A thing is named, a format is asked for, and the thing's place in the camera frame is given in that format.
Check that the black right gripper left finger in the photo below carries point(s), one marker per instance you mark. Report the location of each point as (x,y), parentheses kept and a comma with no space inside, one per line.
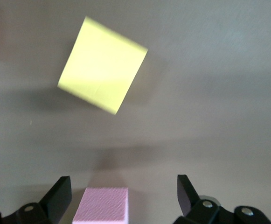
(58,198)

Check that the yellow foam block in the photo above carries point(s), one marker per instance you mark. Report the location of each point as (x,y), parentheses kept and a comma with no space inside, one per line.
(102,65)

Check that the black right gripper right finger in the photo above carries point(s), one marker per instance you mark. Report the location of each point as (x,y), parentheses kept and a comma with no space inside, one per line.
(186,200)

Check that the pink foam block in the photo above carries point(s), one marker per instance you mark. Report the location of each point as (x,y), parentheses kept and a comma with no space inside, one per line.
(102,207)

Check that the brown table mat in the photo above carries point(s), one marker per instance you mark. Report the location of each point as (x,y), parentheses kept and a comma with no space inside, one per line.
(196,93)

